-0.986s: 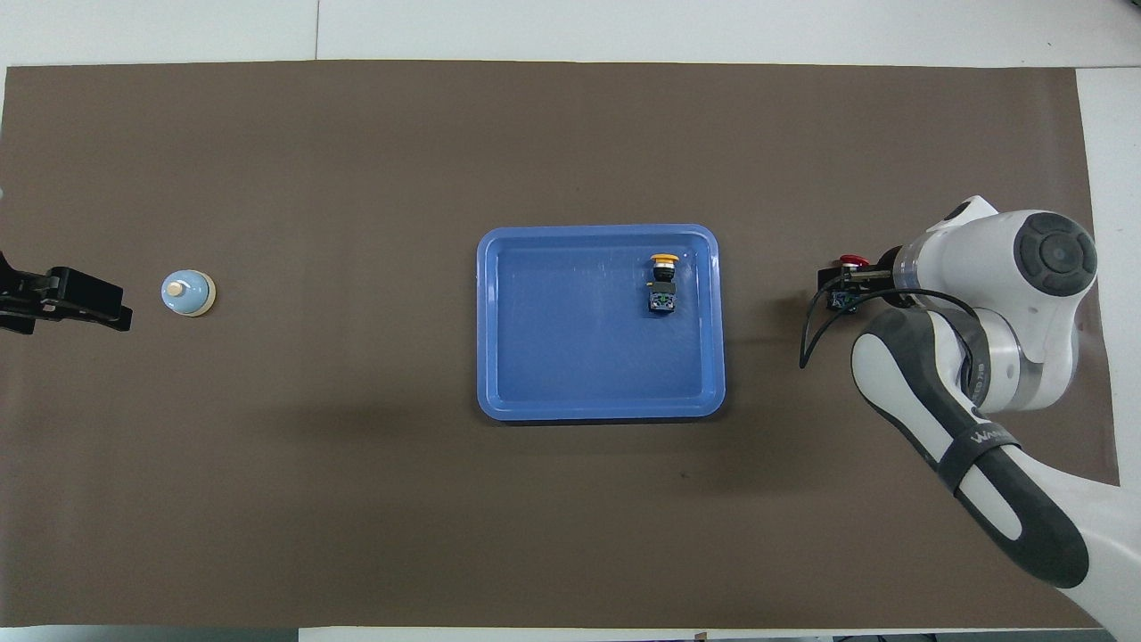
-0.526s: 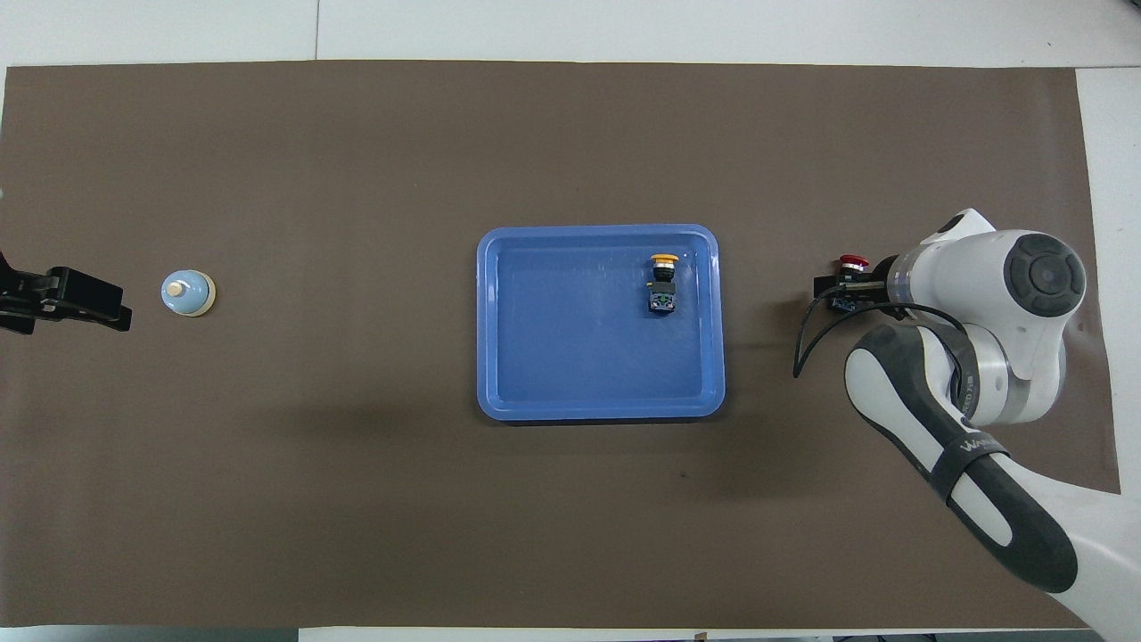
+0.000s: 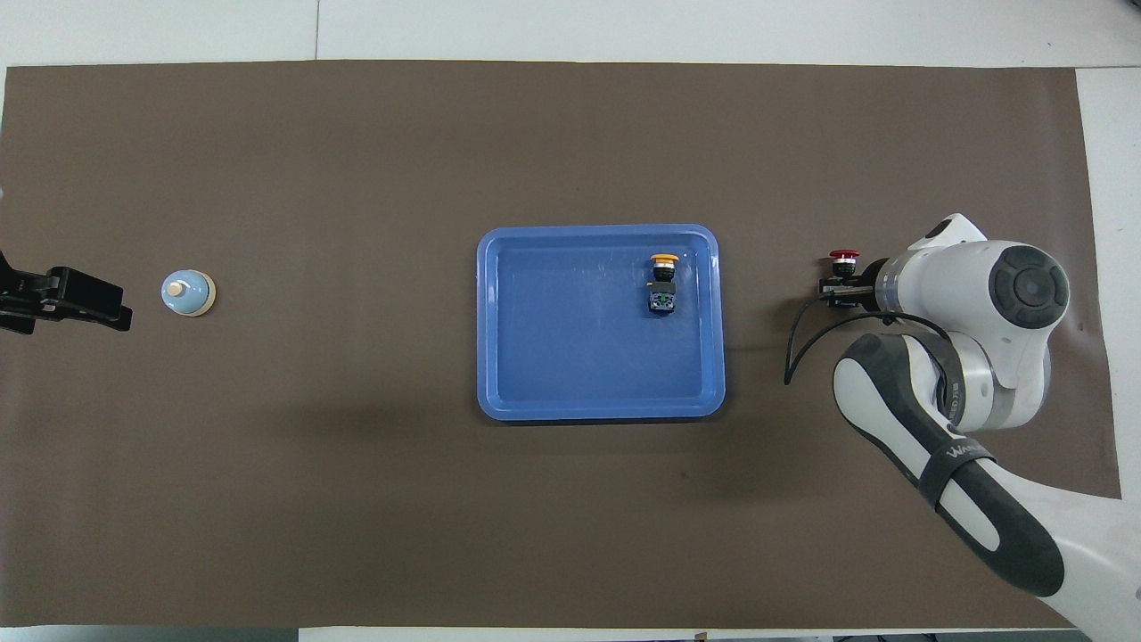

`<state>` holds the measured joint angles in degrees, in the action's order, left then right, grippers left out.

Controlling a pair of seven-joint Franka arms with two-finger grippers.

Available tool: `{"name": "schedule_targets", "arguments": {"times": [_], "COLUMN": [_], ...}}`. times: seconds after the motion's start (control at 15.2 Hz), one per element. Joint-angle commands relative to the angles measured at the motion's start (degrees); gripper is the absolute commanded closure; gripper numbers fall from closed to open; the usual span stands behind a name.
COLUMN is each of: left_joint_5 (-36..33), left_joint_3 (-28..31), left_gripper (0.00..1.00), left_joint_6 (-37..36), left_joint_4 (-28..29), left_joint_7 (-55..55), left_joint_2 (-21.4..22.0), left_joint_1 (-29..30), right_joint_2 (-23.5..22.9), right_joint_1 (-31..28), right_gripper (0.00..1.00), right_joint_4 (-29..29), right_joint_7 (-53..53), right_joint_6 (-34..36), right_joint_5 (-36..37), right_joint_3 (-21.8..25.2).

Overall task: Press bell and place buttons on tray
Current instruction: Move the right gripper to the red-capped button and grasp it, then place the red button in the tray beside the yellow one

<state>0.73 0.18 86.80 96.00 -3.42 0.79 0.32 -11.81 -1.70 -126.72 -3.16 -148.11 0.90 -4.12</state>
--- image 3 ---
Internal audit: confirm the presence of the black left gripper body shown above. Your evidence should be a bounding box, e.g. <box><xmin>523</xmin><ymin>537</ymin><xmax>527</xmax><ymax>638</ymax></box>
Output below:
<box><xmin>0</xmin><ymin>250</ymin><xmax>59</xmax><ymax>311</ymax></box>

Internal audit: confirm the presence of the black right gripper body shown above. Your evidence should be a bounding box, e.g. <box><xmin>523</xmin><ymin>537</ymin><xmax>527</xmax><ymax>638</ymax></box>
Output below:
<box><xmin>851</xmin><ymin>257</ymin><xmax>891</xmax><ymax>314</ymax></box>

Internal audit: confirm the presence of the small blue white knob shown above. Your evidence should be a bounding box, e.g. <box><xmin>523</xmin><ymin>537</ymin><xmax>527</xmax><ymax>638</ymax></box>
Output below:
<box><xmin>160</xmin><ymin>269</ymin><xmax>218</xmax><ymax>319</ymax></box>

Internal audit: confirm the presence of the yellow push button switch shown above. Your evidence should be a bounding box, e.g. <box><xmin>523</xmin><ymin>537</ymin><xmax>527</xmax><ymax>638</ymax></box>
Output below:
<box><xmin>645</xmin><ymin>252</ymin><xmax>681</xmax><ymax>317</ymax></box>

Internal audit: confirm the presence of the blue plastic tray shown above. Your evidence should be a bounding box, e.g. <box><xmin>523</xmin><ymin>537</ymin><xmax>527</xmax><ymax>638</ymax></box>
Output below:
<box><xmin>476</xmin><ymin>224</ymin><xmax>726</xmax><ymax>423</ymax></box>

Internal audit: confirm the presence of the brown paper table mat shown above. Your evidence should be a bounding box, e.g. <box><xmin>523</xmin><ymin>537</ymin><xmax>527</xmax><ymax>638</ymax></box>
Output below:
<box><xmin>0</xmin><ymin>59</ymin><xmax>1137</xmax><ymax>630</ymax></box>

